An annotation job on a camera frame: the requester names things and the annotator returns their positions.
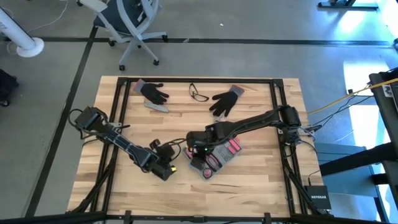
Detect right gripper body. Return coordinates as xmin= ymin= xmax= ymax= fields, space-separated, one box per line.
xmin=185 ymin=130 xmax=218 ymax=158

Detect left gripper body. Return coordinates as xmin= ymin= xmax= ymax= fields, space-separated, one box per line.
xmin=139 ymin=151 xmax=177 ymax=182

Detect pink-handled pliers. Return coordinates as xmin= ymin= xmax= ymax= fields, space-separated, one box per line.
xmin=206 ymin=155 xmax=221 ymax=171

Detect grey plastic tool case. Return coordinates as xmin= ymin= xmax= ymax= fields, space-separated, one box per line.
xmin=182 ymin=136 xmax=243 ymax=180

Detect pink-handled screwdriver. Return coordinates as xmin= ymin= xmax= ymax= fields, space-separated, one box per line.
xmin=228 ymin=138 xmax=242 ymax=154

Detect black work glove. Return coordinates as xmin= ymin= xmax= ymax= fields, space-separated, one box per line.
xmin=133 ymin=78 xmax=170 ymax=106
xmin=208 ymin=85 xmax=245 ymax=118

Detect black-framed safety glasses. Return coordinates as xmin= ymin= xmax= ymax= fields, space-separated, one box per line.
xmin=188 ymin=82 xmax=210 ymax=103

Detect light grey mesh office chair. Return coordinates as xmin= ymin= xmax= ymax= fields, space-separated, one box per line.
xmin=77 ymin=0 xmax=169 ymax=72

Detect black bag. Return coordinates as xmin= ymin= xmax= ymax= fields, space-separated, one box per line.
xmin=0 ymin=68 xmax=19 ymax=108

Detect black stand base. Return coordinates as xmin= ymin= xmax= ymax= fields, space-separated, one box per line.
xmin=317 ymin=0 xmax=380 ymax=12

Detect white tower fan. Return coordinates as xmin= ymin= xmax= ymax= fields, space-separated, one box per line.
xmin=0 ymin=6 xmax=45 ymax=58

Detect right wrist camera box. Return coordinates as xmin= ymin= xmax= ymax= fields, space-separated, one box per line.
xmin=186 ymin=131 xmax=208 ymax=147

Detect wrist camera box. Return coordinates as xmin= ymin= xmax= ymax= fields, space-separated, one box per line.
xmin=149 ymin=139 xmax=175 ymax=162
xmin=186 ymin=131 xmax=208 ymax=147

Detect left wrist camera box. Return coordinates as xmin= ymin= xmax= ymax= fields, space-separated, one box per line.
xmin=149 ymin=139 xmax=175 ymax=162

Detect black left camera cable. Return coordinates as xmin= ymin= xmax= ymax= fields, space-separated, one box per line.
xmin=161 ymin=138 xmax=187 ymax=161

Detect black metal table frame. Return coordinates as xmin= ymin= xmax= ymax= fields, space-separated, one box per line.
xmin=65 ymin=77 xmax=335 ymax=224

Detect black Netgear network switch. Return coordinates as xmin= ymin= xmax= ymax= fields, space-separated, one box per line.
xmin=303 ymin=185 xmax=333 ymax=211

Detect black workbench frame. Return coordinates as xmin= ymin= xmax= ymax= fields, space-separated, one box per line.
xmin=318 ymin=70 xmax=398 ymax=224

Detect yellow cable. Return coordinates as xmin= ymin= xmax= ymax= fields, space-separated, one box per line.
xmin=307 ymin=77 xmax=398 ymax=115

